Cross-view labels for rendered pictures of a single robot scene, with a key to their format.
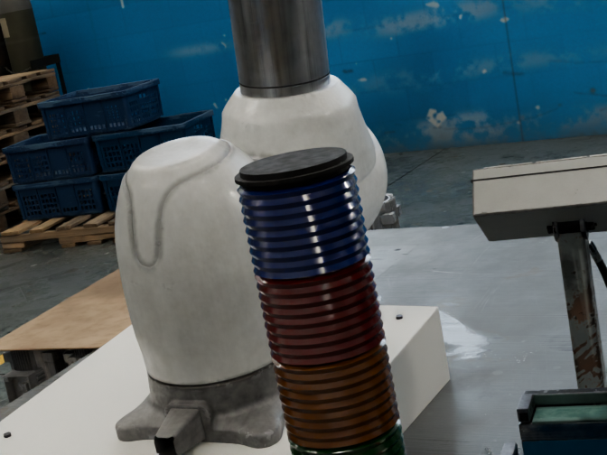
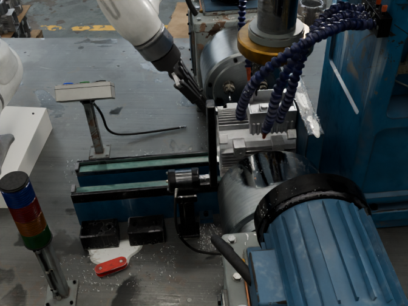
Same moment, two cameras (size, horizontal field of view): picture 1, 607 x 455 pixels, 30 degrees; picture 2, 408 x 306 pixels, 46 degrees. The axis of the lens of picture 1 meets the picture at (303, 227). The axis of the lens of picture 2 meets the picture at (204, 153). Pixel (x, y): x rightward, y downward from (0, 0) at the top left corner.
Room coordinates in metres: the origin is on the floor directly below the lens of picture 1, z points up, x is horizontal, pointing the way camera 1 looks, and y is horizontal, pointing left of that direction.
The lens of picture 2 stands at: (-0.25, -0.07, 1.89)
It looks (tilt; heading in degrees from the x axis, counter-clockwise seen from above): 42 degrees down; 336
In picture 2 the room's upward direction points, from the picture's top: 3 degrees counter-clockwise
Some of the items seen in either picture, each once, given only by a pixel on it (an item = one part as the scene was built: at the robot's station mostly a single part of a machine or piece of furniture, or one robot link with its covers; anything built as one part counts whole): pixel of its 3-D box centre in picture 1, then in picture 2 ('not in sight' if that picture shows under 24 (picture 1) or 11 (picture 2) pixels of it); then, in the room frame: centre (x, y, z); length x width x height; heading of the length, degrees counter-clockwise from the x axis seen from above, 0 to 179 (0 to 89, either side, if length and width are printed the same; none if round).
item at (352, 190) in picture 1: (303, 219); (17, 190); (0.55, 0.00, 1.19); 0.06 x 0.06 x 0.04
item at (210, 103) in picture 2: not in sight; (211, 146); (0.55, -0.44, 1.12); 0.04 x 0.03 x 0.26; 68
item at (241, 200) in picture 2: not in sight; (278, 226); (0.32, -0.49, 1.04); 0.41 x 0.25 x 0.25; 158
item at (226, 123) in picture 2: not in sight; (253, 139); (0.63, -0.61, 1.01); 0.20 x 0.19 x 0.19; 68
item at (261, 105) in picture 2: not in sight; (269, 111); (0.62, -0.65, 1.11); 0.12 x 0.11 x 0.07; 68
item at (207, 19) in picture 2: not in sight; (230, 42); (1.19, -0.83, 0.99); 0.35 x 0.31 x 0.37; 158
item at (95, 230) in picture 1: (113, 158); not in sight; (6.41, 0.99, 0.39); 1.20 x 0.80 x 0.79; 68
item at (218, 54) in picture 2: not in sight; (238, 64); (0.96, -0.74, 1.04); 0.37 x 0.25 x 0.25; 158
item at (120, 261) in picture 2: not in sight; (111, 266); (0.57, -0.14, 0.81); 0.09 x 0.03 x 0.02; 86
